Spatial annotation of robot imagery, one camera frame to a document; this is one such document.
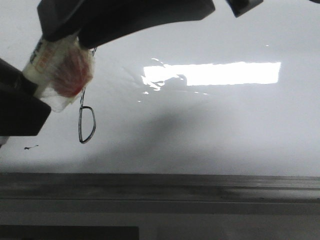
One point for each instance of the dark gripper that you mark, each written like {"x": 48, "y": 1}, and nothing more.
{"x": 240, "y": 7}

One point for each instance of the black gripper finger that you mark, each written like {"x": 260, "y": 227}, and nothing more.
{"x": 96, "y": 22}
{"x": 21, "y": 114}

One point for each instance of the red magnet taped to marker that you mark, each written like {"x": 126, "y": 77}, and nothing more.
{"x": 68, "y": 76}

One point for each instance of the white black whiteboard marker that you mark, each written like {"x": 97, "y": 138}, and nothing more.
{"x": 45, "y": 60}

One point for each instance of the grey aluminium whiteboard tray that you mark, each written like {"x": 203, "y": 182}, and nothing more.
{"x": 158, "y": 187}

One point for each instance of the white whiteboard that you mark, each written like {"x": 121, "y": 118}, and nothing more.
{"x": 222, "y": 96}

